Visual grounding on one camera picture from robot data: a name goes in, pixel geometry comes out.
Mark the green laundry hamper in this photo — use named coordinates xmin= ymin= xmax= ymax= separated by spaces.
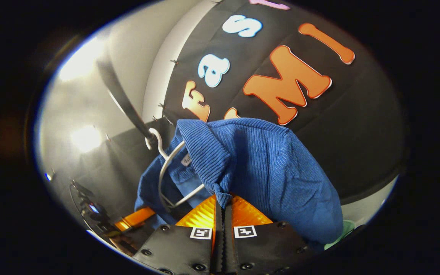
xmin=324 ymin=220 xmax=356 ymax=251

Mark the blue corduroy jacket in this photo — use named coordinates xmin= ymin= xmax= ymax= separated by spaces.
xmin=134 ymin=118 xmax=344 ymax=251

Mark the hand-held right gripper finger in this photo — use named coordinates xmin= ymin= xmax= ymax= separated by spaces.
xmin=224 ymin=194 xmax=312 ymax=275
xmin=133 ymin=194 xmax=223 ymax=275

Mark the white plastic hanger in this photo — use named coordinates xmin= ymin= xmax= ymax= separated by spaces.
xmin=146 ymin=127 xmax=207 ymax=209

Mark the small ceiling light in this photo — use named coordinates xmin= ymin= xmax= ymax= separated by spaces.
xmin=70 ymin=126 xmax=103 ymax=153

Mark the black clothes rack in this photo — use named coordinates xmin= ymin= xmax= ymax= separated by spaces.
xmin=97 ymin=57 xmax=155 ymax=142

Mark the black backdrop cloth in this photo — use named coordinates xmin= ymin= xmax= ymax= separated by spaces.
xmin=52 ymin=0 xmax=406 ymax=230

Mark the row of backdrop clips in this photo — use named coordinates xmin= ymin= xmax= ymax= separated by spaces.
xmin=152 ymin=0 xmax=224 ymax=126

